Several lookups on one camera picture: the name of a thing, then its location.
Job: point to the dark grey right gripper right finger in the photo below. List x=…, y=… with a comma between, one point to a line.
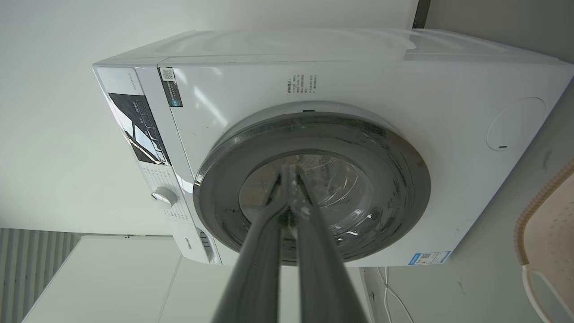
x=323, y=278

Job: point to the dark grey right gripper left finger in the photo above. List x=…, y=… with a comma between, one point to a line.
x=260, y=269

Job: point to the beige plastic laundry basket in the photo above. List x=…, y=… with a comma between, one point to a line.
x=549, y=224

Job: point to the blue energy label sticker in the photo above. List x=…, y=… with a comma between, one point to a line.
x=429, y=257

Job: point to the white washing machine control knob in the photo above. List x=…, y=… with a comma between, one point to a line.
x=164, y=196

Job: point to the round grey washing machine door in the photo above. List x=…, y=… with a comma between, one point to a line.
x=394, y=179

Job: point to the white cabinet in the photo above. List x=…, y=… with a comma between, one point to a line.
x=112, y=287

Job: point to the white front-load washing machine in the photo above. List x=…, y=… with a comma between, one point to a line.
x=448, y=188

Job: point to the black washing machine display panel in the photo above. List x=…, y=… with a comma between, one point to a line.
x=139, y=130

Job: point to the black QR code sticker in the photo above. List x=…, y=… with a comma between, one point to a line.
x=171, y=87

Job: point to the round white filter cover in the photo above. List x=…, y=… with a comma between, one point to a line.
x=515, y=123

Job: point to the grey ribbed wall panel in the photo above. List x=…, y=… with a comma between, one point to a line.
x=27, y=269

